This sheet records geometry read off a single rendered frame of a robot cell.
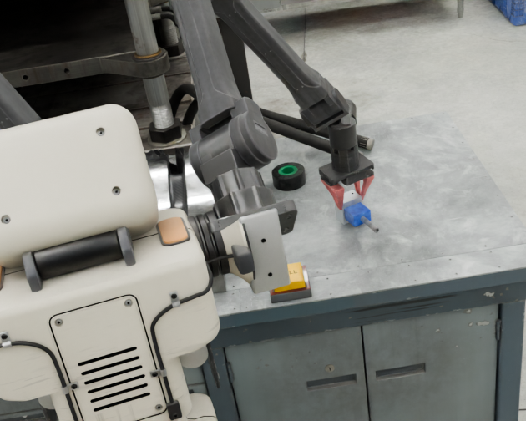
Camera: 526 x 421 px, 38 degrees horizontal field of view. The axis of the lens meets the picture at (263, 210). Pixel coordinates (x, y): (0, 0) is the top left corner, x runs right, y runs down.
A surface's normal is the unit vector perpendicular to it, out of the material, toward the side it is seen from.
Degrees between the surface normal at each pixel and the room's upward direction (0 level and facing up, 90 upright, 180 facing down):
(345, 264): 0
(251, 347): 90
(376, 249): 0
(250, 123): 62
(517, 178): 0
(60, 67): 90
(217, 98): 46
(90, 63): 90
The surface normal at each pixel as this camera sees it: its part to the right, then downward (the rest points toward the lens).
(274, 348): 0.07, 0.53
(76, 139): 0.11, -0.21
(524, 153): -0.14, -0.84
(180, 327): 0.25, 0.36
